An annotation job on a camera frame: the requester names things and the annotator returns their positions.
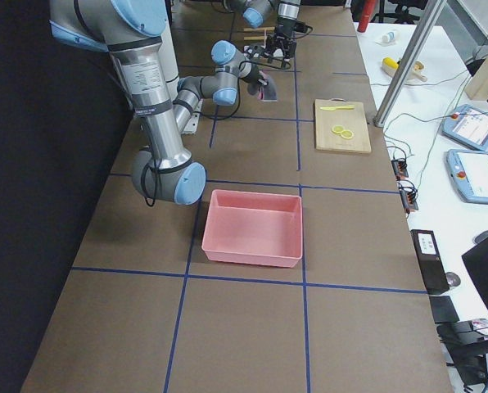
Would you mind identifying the yellow plastic knife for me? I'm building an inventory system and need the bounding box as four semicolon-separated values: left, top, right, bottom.
319;105;355;111

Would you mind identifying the grey pink cloth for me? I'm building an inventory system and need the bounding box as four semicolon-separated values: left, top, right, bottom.
247;71;278;102

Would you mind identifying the teach pendant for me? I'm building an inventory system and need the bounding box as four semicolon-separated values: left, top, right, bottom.
441;104;488;151
445;149;488;205

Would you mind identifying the black power box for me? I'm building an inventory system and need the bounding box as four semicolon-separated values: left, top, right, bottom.
410;229;450;295

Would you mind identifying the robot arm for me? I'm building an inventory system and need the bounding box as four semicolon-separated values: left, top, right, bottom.
50;1;275;205
222;0;309;62

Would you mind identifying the aluminium frame post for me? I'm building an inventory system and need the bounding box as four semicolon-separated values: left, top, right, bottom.
373;0;446;128

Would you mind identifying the white tube bottle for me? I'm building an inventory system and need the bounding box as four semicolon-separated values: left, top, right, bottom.
380;29;400;45

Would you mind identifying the white wooden towel rack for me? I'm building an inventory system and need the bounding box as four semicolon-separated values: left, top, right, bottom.
243;26;274;52

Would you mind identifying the teach pendant far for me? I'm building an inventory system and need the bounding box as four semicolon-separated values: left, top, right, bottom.
441;104;488;151

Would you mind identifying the pink plastic bin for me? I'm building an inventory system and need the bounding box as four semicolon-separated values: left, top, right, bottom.
201;189;303;268

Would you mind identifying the wooden cutting board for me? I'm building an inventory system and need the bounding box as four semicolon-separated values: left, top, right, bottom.
314;99;372;154

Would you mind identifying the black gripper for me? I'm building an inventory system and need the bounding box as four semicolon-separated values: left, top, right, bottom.
264;34;296;61
240;61;267;84

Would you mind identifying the red cylinder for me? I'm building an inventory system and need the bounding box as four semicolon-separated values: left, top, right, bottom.
357;0;377;33

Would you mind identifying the lemon slice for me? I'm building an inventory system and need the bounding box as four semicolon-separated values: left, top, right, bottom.
332;125;346;136
338;129;355;140

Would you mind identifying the teach pendant near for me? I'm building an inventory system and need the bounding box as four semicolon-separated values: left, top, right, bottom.
445;149;488;205

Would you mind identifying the orange connector block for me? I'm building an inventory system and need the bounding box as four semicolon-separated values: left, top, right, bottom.
391;158;409;180
399;185;418;214

